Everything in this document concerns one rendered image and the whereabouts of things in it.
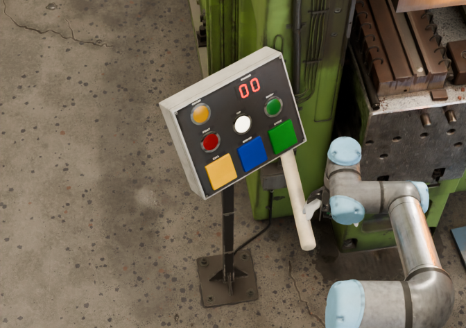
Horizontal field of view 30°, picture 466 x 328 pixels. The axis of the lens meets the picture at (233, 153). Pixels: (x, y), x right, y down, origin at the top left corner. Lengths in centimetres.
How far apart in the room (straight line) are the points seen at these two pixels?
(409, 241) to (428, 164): 106
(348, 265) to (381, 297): 166
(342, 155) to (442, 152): 88
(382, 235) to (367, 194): 128
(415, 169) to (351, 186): 92
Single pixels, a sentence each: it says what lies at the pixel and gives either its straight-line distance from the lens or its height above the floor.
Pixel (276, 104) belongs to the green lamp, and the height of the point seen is 109.
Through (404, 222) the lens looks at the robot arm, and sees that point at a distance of 189.
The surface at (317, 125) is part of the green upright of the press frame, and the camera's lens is 289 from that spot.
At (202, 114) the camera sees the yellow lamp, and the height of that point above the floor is 116.
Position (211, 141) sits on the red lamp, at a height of 109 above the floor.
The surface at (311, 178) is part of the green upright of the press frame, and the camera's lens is 317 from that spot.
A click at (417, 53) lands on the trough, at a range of 262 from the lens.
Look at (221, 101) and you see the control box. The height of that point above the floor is 116.
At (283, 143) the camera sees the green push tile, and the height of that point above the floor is 100.
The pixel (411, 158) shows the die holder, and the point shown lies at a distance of 281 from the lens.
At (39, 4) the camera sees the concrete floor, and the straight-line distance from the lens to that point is 413.
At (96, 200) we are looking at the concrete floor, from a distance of 346.
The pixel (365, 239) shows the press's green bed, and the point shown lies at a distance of 325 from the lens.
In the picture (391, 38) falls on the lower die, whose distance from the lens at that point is 263.
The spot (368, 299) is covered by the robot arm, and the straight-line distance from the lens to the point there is 164.
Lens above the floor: 295
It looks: 57 degrees down
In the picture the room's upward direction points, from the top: straight up
